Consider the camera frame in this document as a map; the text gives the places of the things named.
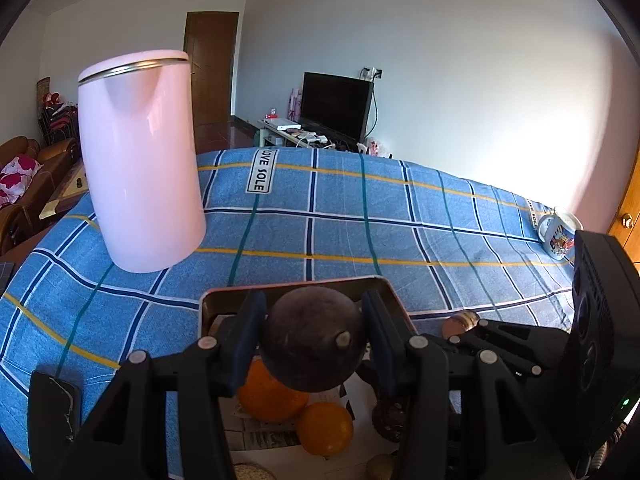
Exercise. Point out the wooden coffee table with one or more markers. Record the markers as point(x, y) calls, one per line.
point(65, 192)

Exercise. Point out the low television stand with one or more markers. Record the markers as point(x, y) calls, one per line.
point(280, 136)

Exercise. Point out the round purple fruit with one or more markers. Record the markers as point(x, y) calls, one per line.
point(310, 340)

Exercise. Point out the white flat box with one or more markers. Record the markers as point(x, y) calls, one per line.
point(281, 123)

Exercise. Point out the white wall socket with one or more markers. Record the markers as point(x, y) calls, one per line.
point(373, 73)

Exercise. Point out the floral pink cushion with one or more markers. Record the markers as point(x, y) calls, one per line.
point(17, 177)

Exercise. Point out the blue plaid tablecloth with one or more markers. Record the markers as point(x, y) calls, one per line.
point(325, 220)

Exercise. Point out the red chairs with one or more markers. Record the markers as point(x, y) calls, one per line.
point(57, 117)

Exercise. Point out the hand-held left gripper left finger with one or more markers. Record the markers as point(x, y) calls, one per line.
point(250, 332)

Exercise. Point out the printed white mug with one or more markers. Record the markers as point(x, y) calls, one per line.
point(560, 237)

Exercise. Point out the metal tray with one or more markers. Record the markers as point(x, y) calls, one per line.
point(300, 285)

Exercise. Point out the large orange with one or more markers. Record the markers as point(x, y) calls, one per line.
point(272, 397)

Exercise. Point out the black television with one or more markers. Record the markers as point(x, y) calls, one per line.
point(336, 105)

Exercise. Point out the wooden cabinet door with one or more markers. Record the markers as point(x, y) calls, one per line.
point(627, 230)

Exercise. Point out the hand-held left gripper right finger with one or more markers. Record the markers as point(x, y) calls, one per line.
point(379, 342)

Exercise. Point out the small orange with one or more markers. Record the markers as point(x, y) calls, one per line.
point(325, 429)

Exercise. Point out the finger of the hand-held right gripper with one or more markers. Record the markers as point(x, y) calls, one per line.
point(530, 366)
point(525, 334)

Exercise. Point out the black phone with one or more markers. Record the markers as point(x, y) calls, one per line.
point(52, 410)

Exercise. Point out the brown leather sofa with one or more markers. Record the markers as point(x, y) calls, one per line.
point(20, 220)

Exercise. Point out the plastic bag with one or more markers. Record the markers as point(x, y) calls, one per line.
point(374, 148)

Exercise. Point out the brown wooden door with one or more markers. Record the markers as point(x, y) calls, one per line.
point(210, 70)

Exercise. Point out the pink electric kettle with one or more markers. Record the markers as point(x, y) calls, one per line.
point(145, 170)

